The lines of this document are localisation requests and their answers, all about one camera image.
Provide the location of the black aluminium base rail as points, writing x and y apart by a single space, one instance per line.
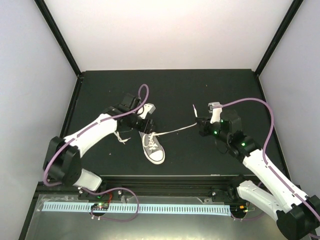
215 187

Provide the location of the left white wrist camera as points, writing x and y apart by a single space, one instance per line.
148 108

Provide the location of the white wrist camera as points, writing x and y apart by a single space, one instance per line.
215 108
148 108

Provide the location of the grey sneaker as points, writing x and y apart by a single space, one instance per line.
119 138
152 148

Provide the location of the white slotted cable duct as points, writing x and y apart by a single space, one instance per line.
142 208

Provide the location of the right small circuit board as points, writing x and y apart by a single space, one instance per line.
242 208

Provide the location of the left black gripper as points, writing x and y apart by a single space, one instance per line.
146 127

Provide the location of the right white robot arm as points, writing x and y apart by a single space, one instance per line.
296 214

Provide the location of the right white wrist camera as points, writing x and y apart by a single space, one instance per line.
215 108

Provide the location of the left black frame post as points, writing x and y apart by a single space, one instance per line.
49 19

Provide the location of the right black frame post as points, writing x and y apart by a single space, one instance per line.
281 30

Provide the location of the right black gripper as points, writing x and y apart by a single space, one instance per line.
203 126

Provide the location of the left small circuit board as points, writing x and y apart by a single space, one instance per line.
100 206

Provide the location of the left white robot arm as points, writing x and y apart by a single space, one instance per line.
63 166

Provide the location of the black frame post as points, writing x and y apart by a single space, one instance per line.
49 19
281 30

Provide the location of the small circuit board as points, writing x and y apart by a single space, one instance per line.
242 208
100 206

